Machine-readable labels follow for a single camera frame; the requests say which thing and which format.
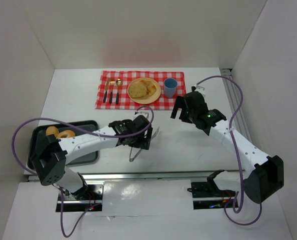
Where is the yellow round plate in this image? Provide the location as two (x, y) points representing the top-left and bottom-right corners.
(127, 77), (162, 104)

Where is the black plastic tray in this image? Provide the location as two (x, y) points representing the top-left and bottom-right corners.
(27, 120), (99, 170)

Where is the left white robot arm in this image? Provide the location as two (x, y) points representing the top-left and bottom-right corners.
(30, 114), (153, 200)

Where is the small round bread roll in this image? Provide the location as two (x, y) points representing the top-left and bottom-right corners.
(45, 126), (59, 137)

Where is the gold spoon black handle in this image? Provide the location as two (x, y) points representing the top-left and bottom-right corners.
(115, 78), (123, 105)

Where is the blue plastic cup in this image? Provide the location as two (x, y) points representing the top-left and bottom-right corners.
(163, 78), (178, 98)

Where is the aluminium rail right side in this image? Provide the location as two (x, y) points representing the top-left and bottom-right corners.
(219, 68), (253, 143)

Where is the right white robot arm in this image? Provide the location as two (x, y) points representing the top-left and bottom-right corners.
(171, 91), (284, 204)

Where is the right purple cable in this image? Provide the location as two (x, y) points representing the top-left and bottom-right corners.
(191, 75), (263, 226)

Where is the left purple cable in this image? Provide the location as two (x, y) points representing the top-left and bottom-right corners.
(11, 105), (155, 238)

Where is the aluminium rail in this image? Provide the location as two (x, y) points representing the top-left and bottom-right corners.
(219, 68), (253, 143)
(82, 171), (215, 181)

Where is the aluminium rail front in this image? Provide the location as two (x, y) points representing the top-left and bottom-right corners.
(82, 171), (215, 181)

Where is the oval bread slice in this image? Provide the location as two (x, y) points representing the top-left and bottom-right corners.
(128, 82), (148, 98)

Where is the ring donut bread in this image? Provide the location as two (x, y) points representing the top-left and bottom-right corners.
(56, 130), (76, 139)

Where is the red checkered cloth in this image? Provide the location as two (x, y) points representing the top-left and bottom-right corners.
(95, 70), (187, 110)

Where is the gold fork black handle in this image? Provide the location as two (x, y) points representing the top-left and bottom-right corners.
(109, 78), (116, 104)

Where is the purple cable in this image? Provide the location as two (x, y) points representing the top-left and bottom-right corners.
(191, 75), (263, 226)
(11, 105), (155, 238)

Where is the round flower-shaped bread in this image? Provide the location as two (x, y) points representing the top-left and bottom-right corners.
(140, 79), (157, 96)

